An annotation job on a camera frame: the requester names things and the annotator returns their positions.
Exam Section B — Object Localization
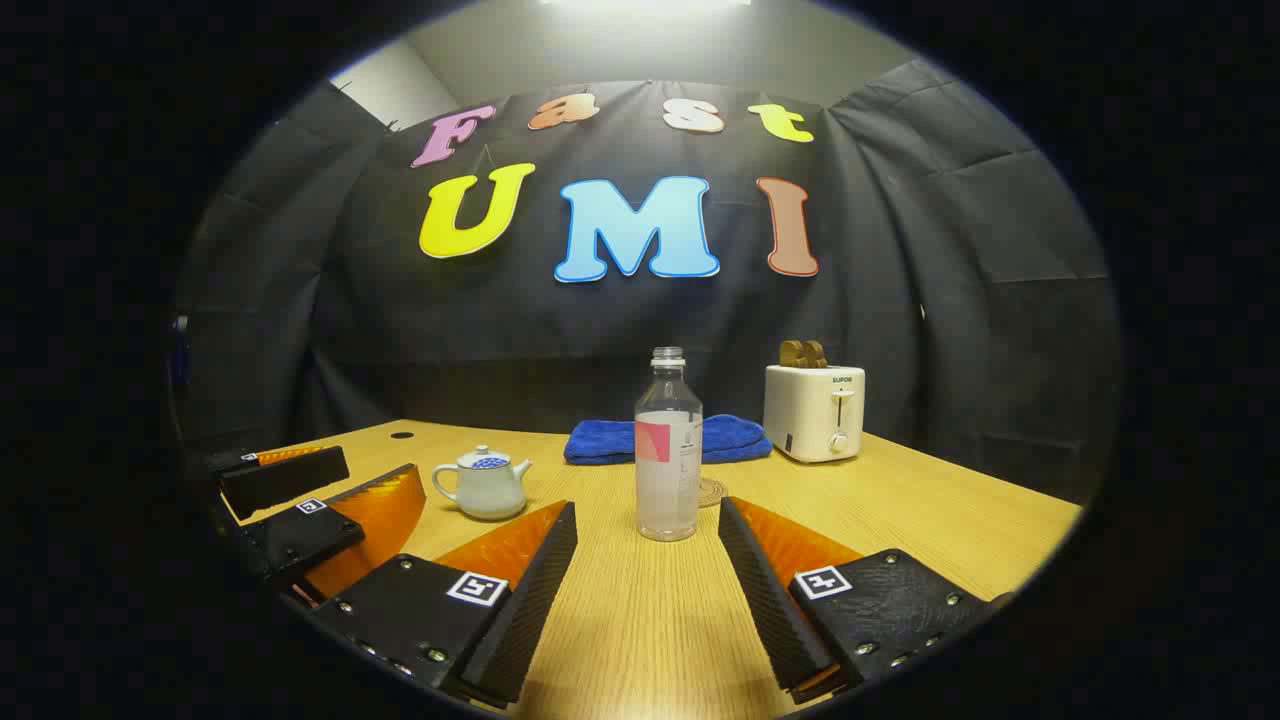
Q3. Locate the white toaster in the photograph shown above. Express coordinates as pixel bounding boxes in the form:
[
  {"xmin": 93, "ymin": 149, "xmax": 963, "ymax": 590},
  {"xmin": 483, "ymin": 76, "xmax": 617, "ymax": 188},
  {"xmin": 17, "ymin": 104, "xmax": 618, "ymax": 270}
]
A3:
[{"xmin": 763, "ymin": 364, "xmax": 867, "ymax": 464}]

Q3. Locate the clear plastic water bottle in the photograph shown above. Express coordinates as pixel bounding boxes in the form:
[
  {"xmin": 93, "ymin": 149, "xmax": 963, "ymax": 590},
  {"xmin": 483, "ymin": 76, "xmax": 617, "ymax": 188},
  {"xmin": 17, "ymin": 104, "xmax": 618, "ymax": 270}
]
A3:
[{"xmin": 635, "ymin": 347, "xmax": 704, "ymax": 543}]

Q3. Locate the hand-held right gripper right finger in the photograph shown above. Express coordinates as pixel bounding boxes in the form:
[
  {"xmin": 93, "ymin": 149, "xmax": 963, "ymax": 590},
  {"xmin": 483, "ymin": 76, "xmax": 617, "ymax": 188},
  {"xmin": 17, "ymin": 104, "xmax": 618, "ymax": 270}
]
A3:
[{"xmin": 717, "ymin": 495, "xmax": 1013, "ymax": 706}]

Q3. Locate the white ceramic teacup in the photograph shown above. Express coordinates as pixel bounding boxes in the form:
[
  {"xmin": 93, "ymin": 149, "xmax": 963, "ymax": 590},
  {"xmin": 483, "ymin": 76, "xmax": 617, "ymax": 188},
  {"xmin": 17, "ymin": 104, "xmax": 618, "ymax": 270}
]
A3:
[{"xmin": 432, "ymin": 455, "xmax": 533, "ymax": 521}]

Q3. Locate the blue towel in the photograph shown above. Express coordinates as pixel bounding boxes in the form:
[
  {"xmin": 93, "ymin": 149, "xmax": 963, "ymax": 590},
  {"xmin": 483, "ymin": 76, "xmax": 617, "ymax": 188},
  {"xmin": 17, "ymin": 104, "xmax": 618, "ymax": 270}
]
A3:
[{"xmin": 563, "ymin": 414, "xmax": 774, "ymax": 467}]

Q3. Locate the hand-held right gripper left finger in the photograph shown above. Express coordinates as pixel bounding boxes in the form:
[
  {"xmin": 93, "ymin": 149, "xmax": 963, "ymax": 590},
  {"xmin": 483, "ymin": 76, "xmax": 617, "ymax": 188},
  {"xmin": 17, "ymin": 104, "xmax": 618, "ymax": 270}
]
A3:
[{"xmin": 308, "ymin": 500, "xmax": 579, "ymax": 709}]

